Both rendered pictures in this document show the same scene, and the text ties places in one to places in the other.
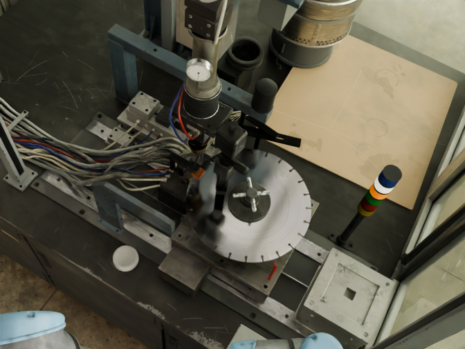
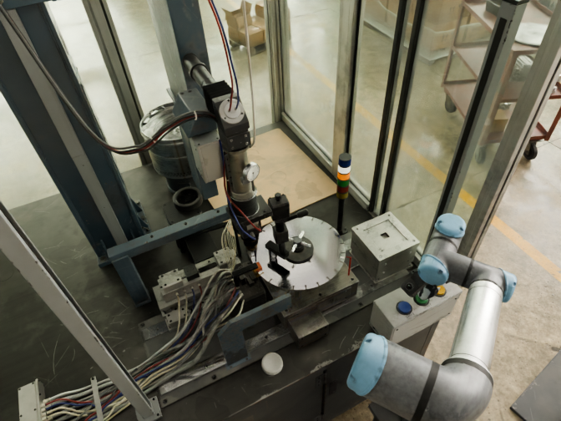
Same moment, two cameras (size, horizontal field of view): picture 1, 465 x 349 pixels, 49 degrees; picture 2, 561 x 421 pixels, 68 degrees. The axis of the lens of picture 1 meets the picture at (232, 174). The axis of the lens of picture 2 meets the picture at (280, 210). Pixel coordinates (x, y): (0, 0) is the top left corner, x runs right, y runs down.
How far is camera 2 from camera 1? 0.61 m
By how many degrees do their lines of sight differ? 29
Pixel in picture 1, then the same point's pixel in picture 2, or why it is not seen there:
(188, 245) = (296, 308)
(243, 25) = (148, 201)
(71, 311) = not seen: outside the picture
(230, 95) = (223, 213)
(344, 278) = (374, 233)
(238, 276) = (336, 291)
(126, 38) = (125, 248)
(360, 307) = (396, 235)
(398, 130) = (288, 168)
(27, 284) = not seen: outside the picture
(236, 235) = (316, 267)
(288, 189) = (303, 225)
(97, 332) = not seen: outside the picture
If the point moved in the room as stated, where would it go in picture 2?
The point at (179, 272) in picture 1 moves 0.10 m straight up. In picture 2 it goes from (310, 327) to (310, 311)
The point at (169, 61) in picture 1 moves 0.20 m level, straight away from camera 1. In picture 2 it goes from (168, 233) to (125, 214)
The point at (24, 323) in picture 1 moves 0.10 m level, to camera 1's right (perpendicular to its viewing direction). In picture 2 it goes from (375, 345) to (404, 310)
